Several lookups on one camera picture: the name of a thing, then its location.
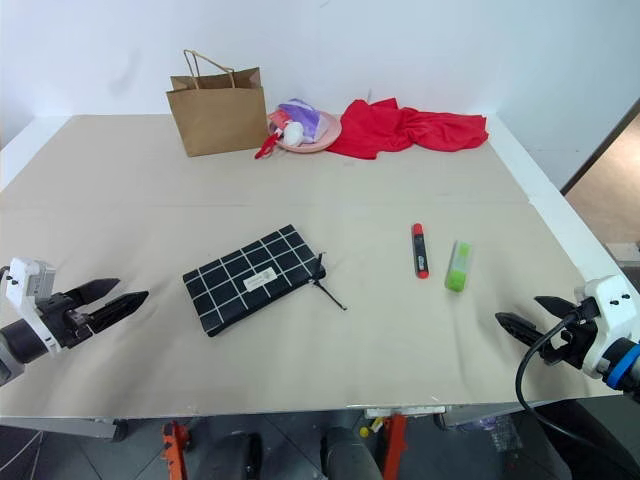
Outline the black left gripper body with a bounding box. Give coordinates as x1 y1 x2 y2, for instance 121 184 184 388
35 288 97 351

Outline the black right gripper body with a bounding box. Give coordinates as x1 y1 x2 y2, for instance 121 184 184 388
537 304 600 371

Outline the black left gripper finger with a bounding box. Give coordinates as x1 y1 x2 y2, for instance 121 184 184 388
87 291 150 334
64 278 121 306

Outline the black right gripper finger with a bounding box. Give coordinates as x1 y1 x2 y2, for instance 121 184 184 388
533 295 581 321
494 312 547 351

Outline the green highlighter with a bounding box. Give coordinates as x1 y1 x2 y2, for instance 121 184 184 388
443 240 474 293

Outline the red black marker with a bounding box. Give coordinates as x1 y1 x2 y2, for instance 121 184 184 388
410 222 431 281

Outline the black grid-pattern zipper pouch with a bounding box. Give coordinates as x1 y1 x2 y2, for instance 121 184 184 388
182 224 348 339

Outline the grey box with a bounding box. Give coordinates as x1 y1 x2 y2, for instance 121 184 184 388
606 241 640 264

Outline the black bulky shape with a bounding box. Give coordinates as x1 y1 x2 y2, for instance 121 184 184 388
519 398 640 480

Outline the grey metal table bar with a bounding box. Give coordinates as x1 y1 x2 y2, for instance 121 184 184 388
0 416 129 442

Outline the brown door panel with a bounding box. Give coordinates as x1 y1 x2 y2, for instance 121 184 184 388
559 97 640 241

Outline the black gridded mat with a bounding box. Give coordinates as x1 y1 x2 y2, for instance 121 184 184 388
0 426 47 480

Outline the orange clamp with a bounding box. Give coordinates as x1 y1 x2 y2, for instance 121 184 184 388
382 413 409 480
162 421 190 480

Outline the beige paper table cover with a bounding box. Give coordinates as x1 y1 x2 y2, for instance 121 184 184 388
0 113 624 419

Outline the brown paper bag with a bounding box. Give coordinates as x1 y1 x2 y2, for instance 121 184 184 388
165 48 268 159

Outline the dark rounded shape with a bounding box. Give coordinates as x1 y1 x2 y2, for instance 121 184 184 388
319 424 387 480

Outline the red ribbon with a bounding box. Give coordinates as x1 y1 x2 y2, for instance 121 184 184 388
253 130 281 161

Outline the red cloth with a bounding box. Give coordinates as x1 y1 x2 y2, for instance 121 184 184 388
324 98 490 161

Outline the red small packet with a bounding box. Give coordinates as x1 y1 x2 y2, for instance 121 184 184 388
267 110 294 134

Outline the purple white cloth bundle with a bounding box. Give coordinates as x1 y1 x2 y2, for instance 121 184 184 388
277 97 322 144

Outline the pink plate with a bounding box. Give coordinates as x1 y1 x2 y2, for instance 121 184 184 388
267 110 344 154

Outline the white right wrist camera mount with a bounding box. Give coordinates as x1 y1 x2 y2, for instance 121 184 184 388
572 274 640 381

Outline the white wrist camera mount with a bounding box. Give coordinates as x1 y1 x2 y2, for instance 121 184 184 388
0 257 60 356
572 274 640 381

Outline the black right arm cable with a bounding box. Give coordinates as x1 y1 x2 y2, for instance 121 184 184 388
516 309 601 480

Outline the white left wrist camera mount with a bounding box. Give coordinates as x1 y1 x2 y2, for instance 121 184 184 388
0 257 60 356

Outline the white bracket under table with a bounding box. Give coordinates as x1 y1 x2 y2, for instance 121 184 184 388
364 406 447 419

